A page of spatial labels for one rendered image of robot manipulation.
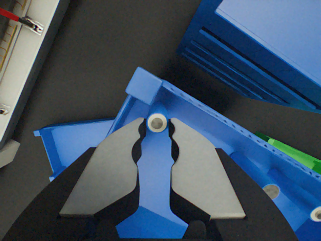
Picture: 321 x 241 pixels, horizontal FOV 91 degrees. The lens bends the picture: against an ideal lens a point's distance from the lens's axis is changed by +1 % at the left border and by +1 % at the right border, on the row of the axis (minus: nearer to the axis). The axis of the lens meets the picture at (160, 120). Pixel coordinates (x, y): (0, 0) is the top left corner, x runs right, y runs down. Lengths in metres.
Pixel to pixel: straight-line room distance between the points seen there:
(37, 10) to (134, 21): 0.26
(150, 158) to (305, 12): 0.31
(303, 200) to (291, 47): 0.22
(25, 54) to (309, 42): 0.65
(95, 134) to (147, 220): 0.47
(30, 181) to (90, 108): 0.43
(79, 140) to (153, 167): 0.52
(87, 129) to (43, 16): 0.37
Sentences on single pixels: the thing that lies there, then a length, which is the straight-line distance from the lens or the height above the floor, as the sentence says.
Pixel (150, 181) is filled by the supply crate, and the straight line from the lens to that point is 0.23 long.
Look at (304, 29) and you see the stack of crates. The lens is 0.35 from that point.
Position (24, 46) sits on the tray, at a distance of 0.62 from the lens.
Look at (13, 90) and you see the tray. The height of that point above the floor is 0.11.
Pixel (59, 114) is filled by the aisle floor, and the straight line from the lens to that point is 0.72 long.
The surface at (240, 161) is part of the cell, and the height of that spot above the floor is 0.43.
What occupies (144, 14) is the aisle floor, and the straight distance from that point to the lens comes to 0.62.
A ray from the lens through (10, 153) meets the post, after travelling 0.85.
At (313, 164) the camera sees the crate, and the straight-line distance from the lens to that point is 0.92.
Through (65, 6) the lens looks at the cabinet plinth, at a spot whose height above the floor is 0.01.
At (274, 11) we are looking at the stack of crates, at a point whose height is 0.32.
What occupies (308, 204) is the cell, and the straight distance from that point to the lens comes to 0.22.
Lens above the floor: 0.59
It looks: 75 degrees down
